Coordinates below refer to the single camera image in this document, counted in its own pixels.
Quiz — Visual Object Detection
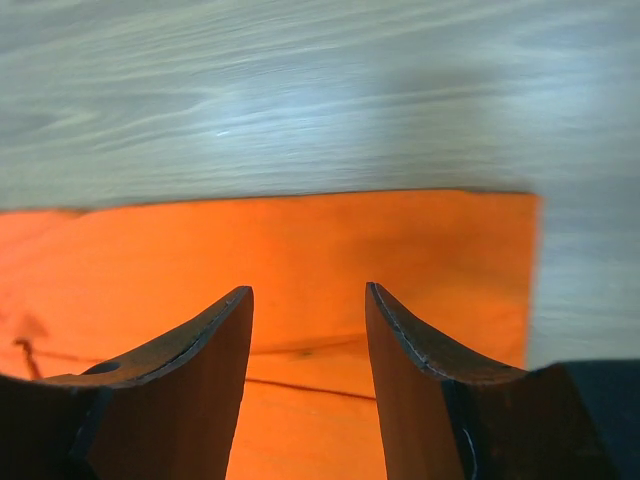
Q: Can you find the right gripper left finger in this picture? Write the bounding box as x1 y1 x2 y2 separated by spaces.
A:
1 286 254 479

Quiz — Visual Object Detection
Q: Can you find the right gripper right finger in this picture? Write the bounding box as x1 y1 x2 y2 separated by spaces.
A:
365 283 639 479

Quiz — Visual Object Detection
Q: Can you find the orange t-shirt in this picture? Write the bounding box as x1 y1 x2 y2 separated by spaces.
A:
1 190 540 479

